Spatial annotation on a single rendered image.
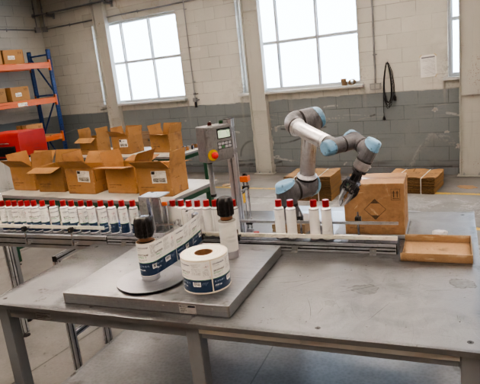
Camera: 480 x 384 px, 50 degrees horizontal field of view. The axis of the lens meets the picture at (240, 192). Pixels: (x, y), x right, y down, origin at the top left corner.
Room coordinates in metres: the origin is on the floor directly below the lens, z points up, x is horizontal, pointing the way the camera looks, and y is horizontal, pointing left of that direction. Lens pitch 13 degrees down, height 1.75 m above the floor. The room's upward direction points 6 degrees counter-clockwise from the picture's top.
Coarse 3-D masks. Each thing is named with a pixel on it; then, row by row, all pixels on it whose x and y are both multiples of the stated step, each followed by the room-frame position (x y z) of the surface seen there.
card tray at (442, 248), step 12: (408, 240) 2.40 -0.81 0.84; (420, 240) 2.38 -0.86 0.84; (432, 240) 2.36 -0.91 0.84; (444, 240) 2.34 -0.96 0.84; (456, 240) 2.32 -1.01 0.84; (468, 240) 2.30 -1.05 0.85; (408, 252) 2.25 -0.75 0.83; (420, 252) 2.24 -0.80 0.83; (432, 252) 2.22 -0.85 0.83; (444, 252) 2.21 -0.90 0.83; (456, 252) 2.19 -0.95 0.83; (468, 252) 2.18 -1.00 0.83
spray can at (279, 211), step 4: (276, 200) 2.52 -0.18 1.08; (280, 200) 2.52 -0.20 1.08; (276, 204) 2.52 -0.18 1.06; (280, 204) 2.52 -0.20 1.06; (276, 208) 2.52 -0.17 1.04; (280, 208) 2.51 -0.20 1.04; (276, 212) 2.51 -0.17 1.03; (280, 212) 2.51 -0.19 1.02; (276, 216) 2.51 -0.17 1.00; (280, 216) 2.51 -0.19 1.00; (276, 220) 2.52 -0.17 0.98; (280, 220) 2.51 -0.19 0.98; (284, 220) 2.52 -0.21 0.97; (276, 224) 2.52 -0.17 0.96; (280, 224) 2.51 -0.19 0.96; (284, 224) 2.52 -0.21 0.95; (276, 228) 2.52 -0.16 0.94; (280, 228) 2.51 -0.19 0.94; (284, 228) 2.52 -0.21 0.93; (276, 232) 2.53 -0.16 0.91; (280, 232) 2.51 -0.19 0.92; (284, 232) 2.51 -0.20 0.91
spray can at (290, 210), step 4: (288, 200) 2.49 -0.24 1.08; (292, 200) 2.49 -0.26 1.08; (288, 204) 2.49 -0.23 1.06; (292, 204) 2.49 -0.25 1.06; (288, 208) 2.49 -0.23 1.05; (292, 208) 2.48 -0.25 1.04; (288, 212) 2.48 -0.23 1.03; (292, 212) 2.48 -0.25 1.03; (288, 216) 2.48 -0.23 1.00; (292, 216) 2.48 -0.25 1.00; (288, 220) 2.48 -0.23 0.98; (292, 220) 2.48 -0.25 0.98; (288, 224) 2.48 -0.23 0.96; (292, 224) 2.48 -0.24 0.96; (296, 224) 2.49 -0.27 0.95; (288, 228) 2.49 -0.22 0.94; (292, 228) 2.48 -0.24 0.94; (296, 228) 2.49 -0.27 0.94; (288, 232) 2.49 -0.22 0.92; (292, 232) 2.48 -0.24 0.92; (296, 232) 2.49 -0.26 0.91
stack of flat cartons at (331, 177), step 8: (296, 168) 7.03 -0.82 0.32; (320, 168) 6.86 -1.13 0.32; (328, 168) 6.82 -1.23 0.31; (336, 168) 6.75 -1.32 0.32; (288, 176) 6.61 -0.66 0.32; (296, 176) 6.57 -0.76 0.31; (320, 176) 6.41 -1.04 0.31; (328, 176) 6.33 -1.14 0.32; (336, 176) 6.56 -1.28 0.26; (328, 184) 6.31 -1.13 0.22; (336, 184) 6.54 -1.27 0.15; (320, 192) 6.37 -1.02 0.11; (328, 192) 6.32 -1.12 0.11; (336, 192) 6.51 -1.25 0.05; (304, 200) 6.46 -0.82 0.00; (320, 200) 6.37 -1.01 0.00
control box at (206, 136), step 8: (200, 128) 2.69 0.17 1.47; (208, 128) 2.67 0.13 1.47; (216, 128) 2.70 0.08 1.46; (200, 136) 2.70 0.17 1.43; (208, 136) 2.67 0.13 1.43; (216, 136) 2.70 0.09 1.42; (200, 144) 2.71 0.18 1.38; (208, 144) 2.67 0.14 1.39; (216, 144) 2.69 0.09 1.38; (232, 144) 2.75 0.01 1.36; (200, 152) 2.72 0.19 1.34; (208, 152) 2.66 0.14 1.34; (224, 152) 2.72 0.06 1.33; (232, 152) 2.74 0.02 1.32; (200, 160) 2.73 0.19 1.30; (208, 160) 2.67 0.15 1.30; (216, 160) 2.69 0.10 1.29
